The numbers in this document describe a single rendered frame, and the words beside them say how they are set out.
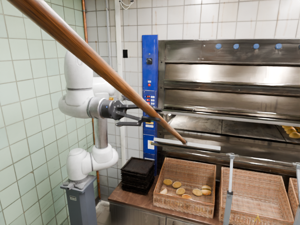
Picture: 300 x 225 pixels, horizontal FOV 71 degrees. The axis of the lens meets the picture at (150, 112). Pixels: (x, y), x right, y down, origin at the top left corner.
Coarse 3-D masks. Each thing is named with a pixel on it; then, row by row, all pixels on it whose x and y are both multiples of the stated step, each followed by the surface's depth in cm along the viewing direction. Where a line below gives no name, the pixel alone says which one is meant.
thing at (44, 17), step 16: (16, 0) 24; (32, 0) 25; (32, 16) 26; (48, 16) 27; (48, 32) 29; (64, 32) 30; (80, 48) 34; (96, 64) 39; (112, 80) 46; (128, 96) 55
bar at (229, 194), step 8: (152, 144) 197; (160, 144) 194; (200, 152) 184; (208, 152) 181; (216, 152) 179; (232, 160) 174; (256, 160) 170; (264, 160) 167; (272, 160) 166; (232, 168) 171; (296, 168) 161; (232, 192) 162; (224, 216) 169; (296, 216) 151; (224, 224) 170; (296, 224) 150
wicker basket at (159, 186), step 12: (168, 168) 234; (180, 168) 230; (192, 168) 226; (180, 180) 230; (192, 180) 227; (204, 180) 223; (156, 192) 196; (168, 192) 218; (192, 192) 218; (156, 204) 199; (168, 204) 196; (192, 204) 187; (204, 204) 184; (204, 216) 186
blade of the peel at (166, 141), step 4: (156, 140) 180; (160, 140) 179; (164, 140) 178; (168, 140) 177; (172, 140) 176; (168, 144) 193; (172, 144) 185; (176, 144) 178; (180, 144) 173; (188, 144) 171; (192, 144) 170; (196, 144) 169; (200, 144) 169; (196, 148) 185; (200, 148) 177; (204, 148) 171; (208, 148) 166; (212, 148) 165; (216, 148) 164; (220, 148) 164
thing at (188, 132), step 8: (176, 128) 231; (200, 136) 218; (208, 136) 216; (216, 136) 213; (224, 136) 210; (232, 136) 210; (240, 136) 210; (264, 144) 200; (272, 144) 198; (280, 144) 195; (288, 144) 193; (296, 144) 192
